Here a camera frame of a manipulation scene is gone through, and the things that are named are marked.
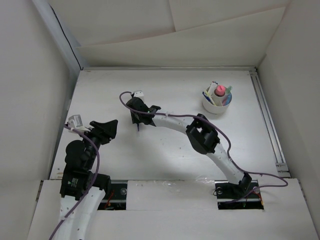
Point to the yellow highlighter pen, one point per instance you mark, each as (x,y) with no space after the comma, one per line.
(209,98)

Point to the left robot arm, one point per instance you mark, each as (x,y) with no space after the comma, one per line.
(82,186)

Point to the blue capped white marker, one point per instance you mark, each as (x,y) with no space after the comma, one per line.
(212,88)

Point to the white round divided pen holder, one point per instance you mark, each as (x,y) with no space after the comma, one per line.
(218,108)

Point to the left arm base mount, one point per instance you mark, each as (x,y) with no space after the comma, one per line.
(115,198)

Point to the blue correction tape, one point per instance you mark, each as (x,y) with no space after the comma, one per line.
(227,100)

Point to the blue gel pen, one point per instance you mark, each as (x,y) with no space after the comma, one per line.
(205,97)

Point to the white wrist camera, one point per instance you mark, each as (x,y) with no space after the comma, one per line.
(138,94)
(75,122)

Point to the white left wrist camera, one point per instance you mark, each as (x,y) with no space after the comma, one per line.
(75,122)

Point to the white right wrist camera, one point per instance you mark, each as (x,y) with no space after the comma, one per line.
(138,94)

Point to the red capped white marker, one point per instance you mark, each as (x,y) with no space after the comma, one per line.
(211,87)

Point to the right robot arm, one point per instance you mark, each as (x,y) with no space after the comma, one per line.
(201,134)

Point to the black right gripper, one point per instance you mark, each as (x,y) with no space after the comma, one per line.
(134,118)

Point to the green correction tape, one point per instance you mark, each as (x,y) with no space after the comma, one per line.
(228,89)

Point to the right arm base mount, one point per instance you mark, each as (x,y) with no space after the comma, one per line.
(230,198)

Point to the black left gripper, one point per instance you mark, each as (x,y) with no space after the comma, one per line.
(105,131)

